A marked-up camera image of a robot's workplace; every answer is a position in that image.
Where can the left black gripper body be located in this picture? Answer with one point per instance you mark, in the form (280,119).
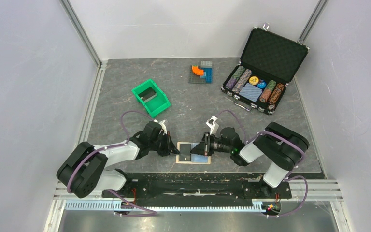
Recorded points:
(161,145)

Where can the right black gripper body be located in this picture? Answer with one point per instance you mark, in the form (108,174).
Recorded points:
(216,144)

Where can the black card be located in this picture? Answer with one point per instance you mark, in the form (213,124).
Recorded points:
(185,155)

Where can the beige leather card holder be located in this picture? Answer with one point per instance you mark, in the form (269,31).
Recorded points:
(196,159)

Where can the dark card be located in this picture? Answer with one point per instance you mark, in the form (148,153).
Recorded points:
(147,94)

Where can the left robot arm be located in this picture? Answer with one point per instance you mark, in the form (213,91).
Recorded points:
(86,168)

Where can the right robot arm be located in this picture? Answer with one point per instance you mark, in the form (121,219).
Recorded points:
(284,147)

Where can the blue playing card deck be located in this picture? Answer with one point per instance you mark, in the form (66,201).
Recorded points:
(251,92)

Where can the green plastic bin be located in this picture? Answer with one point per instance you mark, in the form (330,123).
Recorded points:
(158,104)

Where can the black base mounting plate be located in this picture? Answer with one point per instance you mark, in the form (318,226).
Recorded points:
(200,189)

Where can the pink grey chip stack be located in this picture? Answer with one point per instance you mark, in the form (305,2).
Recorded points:
(242,81)

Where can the blue dealer chip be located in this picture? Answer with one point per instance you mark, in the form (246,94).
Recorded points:
(261,85)

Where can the yellow dealer chip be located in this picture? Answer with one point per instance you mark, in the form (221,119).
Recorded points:
(254,80)

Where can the blue lego bricks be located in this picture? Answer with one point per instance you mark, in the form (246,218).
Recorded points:
(207,75)

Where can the orange black chip stack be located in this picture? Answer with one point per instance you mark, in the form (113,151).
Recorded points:
(275,95)

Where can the grey lego baseplate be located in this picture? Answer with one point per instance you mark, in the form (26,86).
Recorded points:
(194,79)

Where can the green red chip stack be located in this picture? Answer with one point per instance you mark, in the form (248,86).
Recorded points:
(267,91)

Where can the purple green chip stack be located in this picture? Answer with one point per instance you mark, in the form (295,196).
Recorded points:
(235,77)

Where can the orange curved lego piece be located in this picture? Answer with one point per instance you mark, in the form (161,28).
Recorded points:
(197,70)

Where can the grey lego brick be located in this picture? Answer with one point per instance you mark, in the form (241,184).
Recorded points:
(206,64)

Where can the black poker chip case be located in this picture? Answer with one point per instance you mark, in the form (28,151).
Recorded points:
(270,57)

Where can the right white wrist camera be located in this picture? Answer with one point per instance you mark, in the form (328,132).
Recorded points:
(213,125)

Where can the white slotted cable duct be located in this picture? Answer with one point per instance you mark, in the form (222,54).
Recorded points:
(119,206)

